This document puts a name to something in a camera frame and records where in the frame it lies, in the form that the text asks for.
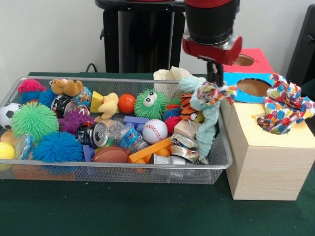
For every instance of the plain yellow ball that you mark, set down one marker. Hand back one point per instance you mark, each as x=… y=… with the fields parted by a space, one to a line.
x=7 y=150

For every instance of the black upright panel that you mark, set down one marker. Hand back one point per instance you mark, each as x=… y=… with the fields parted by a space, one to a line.
x=302 y=49

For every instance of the wooden box with three holes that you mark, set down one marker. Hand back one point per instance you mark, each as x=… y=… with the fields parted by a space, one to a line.
x=270 y=172

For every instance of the small colourful patterned cloth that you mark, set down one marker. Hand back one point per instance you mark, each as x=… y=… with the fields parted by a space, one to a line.
x=214 y=94

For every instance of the shallow metal mesh bin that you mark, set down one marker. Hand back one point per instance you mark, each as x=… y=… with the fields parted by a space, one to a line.
x=110 y=174

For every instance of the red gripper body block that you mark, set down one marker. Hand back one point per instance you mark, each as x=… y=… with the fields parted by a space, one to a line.
x=216 y=52

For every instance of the white baseball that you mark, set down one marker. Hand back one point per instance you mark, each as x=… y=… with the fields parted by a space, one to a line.
x=155 y=131

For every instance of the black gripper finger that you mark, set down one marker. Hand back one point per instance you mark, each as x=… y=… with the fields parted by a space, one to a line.
x=211 y=71
x=220 y=73

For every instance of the cream waffle cloth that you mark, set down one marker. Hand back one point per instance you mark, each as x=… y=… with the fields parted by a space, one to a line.
x=169 y=73

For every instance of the dark green tablecloth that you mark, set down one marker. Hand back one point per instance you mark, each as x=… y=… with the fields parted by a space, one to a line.
x=123 y=209

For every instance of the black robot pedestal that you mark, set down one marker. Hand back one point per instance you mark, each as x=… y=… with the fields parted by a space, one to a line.
x=142 y=37

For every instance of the large blue spiky ball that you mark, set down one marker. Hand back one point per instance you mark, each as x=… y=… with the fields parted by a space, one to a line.
x=57 y=147

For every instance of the large green spiky ball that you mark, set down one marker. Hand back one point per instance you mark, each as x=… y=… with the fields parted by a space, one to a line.
x=34 y=120

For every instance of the small soccer ball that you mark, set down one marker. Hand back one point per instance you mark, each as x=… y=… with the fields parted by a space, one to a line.
x=7 y=115

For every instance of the green googly-eyed spiky ball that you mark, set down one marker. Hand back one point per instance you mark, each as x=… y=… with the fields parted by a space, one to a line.
x=150 y=103

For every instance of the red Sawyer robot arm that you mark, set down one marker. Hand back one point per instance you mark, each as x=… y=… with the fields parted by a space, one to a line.
x=209 y=22

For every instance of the light blue waffle cloth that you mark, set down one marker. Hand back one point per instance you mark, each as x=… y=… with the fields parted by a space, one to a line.
x=206 y=127

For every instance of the small orange ball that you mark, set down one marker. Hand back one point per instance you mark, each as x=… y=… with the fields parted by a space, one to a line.
x=126 y=103

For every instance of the crushed black red can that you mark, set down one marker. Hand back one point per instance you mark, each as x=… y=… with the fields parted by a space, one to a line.
x=93 y=134

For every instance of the orange plastic comb block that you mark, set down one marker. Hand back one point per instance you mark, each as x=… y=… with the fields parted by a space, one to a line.
x=150 y=151

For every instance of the brown toy football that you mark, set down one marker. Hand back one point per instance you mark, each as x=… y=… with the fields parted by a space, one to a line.
x=110 y=155

